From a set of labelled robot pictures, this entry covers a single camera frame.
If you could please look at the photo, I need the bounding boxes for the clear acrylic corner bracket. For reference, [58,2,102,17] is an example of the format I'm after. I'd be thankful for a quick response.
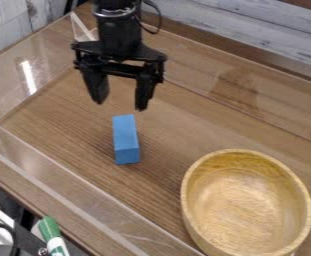
[70,12,98,42]

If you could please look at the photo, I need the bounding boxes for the blue rectangular block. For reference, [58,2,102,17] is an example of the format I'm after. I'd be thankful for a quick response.
[112,114,140,165]

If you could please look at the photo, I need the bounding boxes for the clear acrylic tray wall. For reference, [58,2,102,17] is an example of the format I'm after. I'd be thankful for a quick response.
[0,127,204,256]

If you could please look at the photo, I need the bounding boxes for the brown wooden bowl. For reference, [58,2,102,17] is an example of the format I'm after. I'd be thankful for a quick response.
[180,149,311,256]

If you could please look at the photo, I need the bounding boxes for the black cable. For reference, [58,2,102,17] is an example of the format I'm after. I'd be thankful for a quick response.
[135,0,163,35]

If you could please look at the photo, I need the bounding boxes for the green white marker pen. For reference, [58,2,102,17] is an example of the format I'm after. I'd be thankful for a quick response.
[37,216,71,256]

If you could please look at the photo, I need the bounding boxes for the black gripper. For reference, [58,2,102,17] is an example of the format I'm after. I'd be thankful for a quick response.
[71,14,167,111]

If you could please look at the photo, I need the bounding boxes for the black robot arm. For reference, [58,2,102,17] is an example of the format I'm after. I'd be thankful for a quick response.
[71,0,167,111]

